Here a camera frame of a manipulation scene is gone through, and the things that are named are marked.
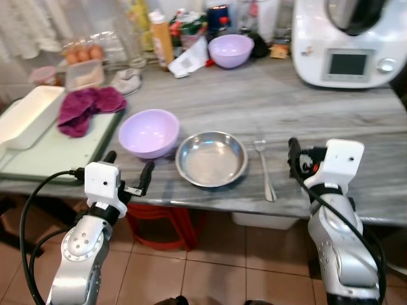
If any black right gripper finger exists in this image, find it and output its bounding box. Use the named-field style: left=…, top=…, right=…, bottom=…
left=287, top=137, right=302, bottom=178

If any lilac plastic bowl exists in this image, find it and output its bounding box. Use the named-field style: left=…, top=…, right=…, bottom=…
left=118, top=109, right=181, bottom=160
left=207, top=34, right=256, bottom=70

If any red plastic stool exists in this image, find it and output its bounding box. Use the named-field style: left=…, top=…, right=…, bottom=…
left=125, top=203, right=198, bottom=252

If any pale green tray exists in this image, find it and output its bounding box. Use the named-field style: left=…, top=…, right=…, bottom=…
left=0, top=107, right=125, bottom=186

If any magenta towel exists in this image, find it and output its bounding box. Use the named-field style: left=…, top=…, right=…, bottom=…
left=57, top=86, right=128, bottom=139

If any stainless steel bowl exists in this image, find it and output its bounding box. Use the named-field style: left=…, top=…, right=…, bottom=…
left=175, top=131, right=249, bottom=189

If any white box under table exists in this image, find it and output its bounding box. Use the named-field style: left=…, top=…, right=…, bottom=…
left=231, top=212, right=300, bottom=231

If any small glass dish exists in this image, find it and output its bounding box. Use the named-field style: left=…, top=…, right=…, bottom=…
left=109, top=66, right=144, bottom=97

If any clear plastic food container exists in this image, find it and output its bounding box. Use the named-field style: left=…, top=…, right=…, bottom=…
left=65, top=60, right=106, bottom=90

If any white rectangular dish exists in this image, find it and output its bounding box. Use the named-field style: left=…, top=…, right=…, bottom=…
left=0, top=85, right=67, bottom=151

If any small brown packet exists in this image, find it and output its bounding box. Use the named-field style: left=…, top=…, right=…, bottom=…
left=270, top=43, right=291, bottom=60

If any small pink lidded container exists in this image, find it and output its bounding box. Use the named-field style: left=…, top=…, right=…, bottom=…
left=29, top=65, right=62, bottom=87

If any clear egg box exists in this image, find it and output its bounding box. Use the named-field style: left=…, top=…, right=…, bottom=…
left=62, top=41, right=106, bottom=67

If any small black object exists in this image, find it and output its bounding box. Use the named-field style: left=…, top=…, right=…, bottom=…
left=249, top=31, right=272, bottom=60

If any white paper packet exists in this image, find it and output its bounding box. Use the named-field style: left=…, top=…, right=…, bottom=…
left=167, top=36, right=211, bottom=79

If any white kitchen machine with display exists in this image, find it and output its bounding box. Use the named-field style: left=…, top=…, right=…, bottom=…
left=291, top=0, right=407, bottom=90

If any orange bottle with white cap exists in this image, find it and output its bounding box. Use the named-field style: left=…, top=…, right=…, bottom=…
left=148, top=10, right=176, bottom=68

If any yellow bottle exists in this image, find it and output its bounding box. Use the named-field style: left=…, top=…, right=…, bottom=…
left=130, top=0, right=154, bottom=52

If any colourful snack packet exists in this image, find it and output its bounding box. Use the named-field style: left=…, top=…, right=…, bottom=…
left=170, top=9, right=208, bottom=49

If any dark jar with red label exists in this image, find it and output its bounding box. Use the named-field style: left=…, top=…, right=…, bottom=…
left=206, top=4, right=233, bottom=36

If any white lace curtain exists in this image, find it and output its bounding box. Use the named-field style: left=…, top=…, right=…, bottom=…
left=0, top=0, right=65, bottom=59

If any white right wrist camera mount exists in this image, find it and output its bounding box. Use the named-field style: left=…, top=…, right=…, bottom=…
left=303, top=139, right=366, bottom=193

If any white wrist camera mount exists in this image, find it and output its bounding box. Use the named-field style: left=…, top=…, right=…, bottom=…
left=83, top=161, right=128, bottom=218
left=303, top=139, right=366, bottom=193

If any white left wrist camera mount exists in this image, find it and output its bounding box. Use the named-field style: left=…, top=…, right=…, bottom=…
left=83, top=161, right=128, bottom=218

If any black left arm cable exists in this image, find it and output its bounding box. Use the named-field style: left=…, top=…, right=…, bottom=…
left=18, top=168, right=87, bottom=305

